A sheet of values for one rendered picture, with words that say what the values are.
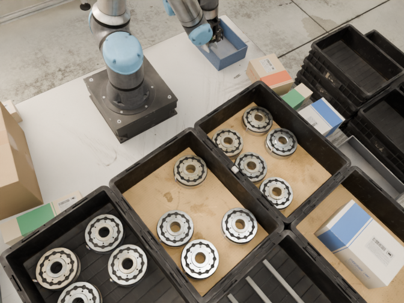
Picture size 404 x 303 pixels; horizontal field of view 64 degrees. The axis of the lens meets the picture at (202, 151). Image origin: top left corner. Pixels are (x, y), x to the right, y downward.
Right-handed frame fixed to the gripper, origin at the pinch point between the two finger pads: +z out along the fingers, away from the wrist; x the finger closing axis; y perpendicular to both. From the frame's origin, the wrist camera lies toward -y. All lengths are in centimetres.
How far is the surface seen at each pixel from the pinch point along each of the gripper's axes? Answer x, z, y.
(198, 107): -18.0, 2.9, 21.6
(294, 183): -11, -9, 68
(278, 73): 16.6, 0.1, 27.9
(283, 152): -9, -12, 59
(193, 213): -44, -14, 60
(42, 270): -84, -23, 53
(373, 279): -14, -16, 101
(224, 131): -20.7, -13.6, 42.5
